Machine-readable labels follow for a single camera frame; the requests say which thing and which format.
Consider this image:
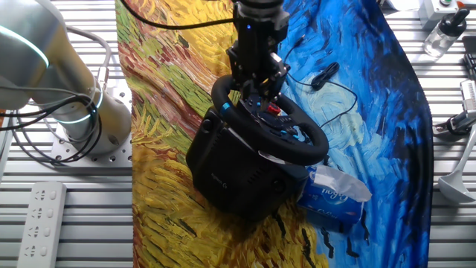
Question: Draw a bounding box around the white power strip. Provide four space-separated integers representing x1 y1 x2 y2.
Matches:
16 181 68 268

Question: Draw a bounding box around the blue tissue pack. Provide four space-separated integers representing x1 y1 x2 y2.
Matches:
296 165 373 225

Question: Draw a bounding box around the painted wheatfield cloth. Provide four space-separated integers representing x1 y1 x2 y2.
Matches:
114 0 435 268

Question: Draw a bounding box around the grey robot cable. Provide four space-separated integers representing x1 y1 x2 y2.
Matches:
61 24 112 90

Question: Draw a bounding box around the black steering wheel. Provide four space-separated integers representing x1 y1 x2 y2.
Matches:
210 74 330 167

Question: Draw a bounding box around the black usb cable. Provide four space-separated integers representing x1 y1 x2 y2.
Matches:
280 33 358 130

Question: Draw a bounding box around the clear spray bottle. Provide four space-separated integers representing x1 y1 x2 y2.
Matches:
422 7 471 60

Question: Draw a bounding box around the white button box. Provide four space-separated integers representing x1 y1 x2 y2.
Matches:
418 0 462 31

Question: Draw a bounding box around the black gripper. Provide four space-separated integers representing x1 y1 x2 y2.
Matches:
226 9 291 112

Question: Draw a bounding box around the black keyboard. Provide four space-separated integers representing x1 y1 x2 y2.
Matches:
463 53 476 80

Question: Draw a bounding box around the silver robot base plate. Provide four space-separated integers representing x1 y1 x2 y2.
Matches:
50 83 134 168

